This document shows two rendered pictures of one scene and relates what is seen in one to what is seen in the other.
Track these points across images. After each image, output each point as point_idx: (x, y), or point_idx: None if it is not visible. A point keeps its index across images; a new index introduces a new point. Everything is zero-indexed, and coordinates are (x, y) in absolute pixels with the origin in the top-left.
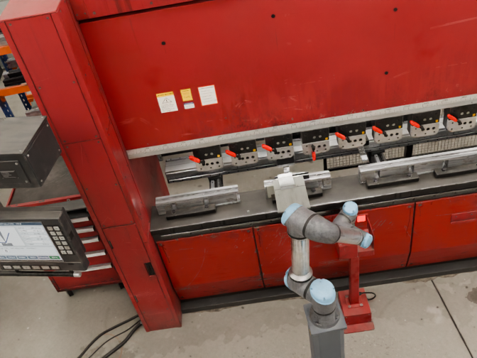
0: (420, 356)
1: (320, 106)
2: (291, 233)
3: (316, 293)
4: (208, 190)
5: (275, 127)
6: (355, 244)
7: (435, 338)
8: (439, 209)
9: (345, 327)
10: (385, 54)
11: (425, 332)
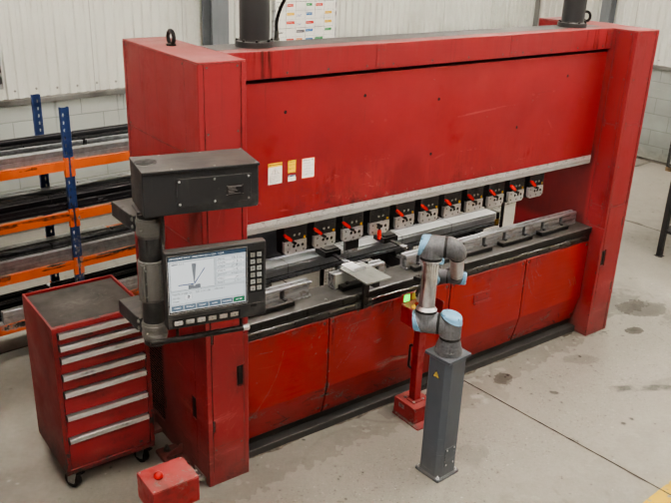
0: (490, 427)
1: (385, 183)
2: (430, 256)
3: (450, 316)
4: (282, 284)
5: (351, 205)
6: None
7: (492, 412)
8: (465, 288)
9: (470, 353)
10: (430, 137)
11: (482, 411)
